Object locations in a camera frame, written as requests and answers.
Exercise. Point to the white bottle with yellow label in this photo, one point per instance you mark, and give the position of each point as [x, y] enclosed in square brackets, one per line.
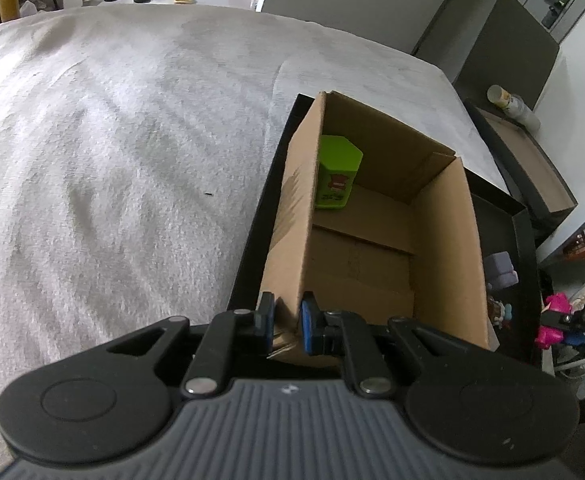
[514, 106]

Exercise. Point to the black box with brown inside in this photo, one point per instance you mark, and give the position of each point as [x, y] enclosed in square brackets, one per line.
[532, 160]

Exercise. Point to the green printed box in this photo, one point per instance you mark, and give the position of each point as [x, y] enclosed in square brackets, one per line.
[336, 175]

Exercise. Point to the red toy figure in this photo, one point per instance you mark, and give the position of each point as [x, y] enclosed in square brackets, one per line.
[499, 312]

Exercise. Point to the dark grey panel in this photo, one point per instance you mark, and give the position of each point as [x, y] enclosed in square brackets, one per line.
[507, 55]

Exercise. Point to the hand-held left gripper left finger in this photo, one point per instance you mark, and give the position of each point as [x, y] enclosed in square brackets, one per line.
[267, 325]

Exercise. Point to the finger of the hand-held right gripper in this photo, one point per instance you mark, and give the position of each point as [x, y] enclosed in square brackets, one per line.
[567, 321]

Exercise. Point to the pink toy figure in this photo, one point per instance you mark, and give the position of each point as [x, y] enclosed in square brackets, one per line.
[554, 307]

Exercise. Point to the black shallow tray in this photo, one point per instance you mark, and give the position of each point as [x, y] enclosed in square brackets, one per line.
[255, 240]

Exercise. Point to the brown cardboard box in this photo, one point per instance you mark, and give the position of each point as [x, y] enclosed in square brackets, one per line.
[447, 260]

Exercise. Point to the pale purple block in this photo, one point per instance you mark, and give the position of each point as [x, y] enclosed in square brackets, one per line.
[501, 271]

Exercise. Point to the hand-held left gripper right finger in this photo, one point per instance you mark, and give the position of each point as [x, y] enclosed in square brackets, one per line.
[306, 327]

